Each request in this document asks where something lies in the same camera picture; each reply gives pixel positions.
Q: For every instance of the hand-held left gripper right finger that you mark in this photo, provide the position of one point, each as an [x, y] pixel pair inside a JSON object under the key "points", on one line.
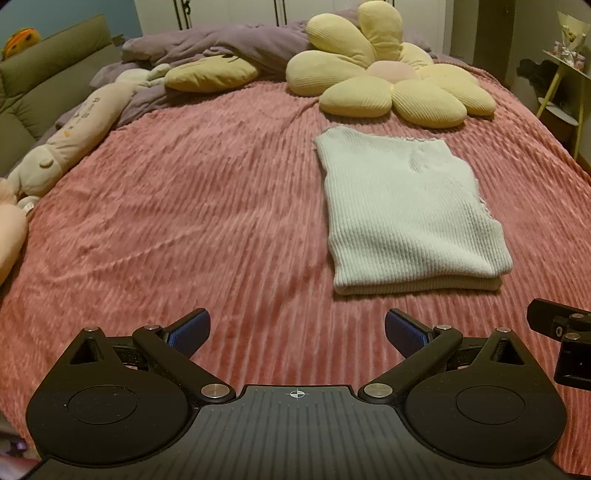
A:
{"points": [[406, 334]]}

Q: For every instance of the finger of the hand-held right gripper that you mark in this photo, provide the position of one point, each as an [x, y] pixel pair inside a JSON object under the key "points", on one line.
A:
{"points": [[549, 321], [575, 364]]}

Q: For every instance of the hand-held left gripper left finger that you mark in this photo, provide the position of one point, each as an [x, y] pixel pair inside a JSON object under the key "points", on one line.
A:
{"points": [[187, 330]]}

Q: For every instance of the white knitted garment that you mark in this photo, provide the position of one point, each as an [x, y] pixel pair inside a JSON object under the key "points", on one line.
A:
{"points": [[406, 207]]}

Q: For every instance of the pink ribbed blanket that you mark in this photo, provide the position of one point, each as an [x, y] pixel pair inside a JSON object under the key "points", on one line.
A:
{"points": [[184, 207]]}

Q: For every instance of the pink plush pillow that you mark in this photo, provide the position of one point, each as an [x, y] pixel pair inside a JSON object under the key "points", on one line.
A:
{"points": [[10, 230]]}

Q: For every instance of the yellow side table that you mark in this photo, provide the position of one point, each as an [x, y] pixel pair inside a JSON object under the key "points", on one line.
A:
{"points": [[561, 110]]}

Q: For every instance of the cream long plush toy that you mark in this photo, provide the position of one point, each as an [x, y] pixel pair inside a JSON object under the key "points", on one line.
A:
{"points": [[78, 124]]}

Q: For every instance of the dark cloth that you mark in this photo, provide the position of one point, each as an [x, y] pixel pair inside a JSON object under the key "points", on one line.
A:
{"points": [[535, 74]]}

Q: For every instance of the yellow flower cushion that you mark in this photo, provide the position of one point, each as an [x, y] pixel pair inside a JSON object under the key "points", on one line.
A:
{"points": [[378, 83]]}

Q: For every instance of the yellow leaf cushion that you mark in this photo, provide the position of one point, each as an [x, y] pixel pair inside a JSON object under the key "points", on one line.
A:
{"points": [[210, 74]]}

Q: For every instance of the green padded headboard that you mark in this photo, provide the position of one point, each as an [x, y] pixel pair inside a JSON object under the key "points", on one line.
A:
{"points": [[41, 92]]}

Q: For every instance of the wrapped flower bouquet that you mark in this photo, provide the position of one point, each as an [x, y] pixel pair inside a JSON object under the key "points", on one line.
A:
{"points": [[569, 37]]}

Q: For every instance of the purple duvet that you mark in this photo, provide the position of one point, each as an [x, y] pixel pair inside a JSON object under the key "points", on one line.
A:
{"points": [[221, 44]]}

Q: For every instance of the white wardrobe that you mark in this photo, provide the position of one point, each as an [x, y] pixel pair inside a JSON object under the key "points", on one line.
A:
{"points": [[231, 11]]}

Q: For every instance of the orange plush toy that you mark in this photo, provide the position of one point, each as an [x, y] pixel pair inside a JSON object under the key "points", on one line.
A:
{"points": [[21, 41]]}

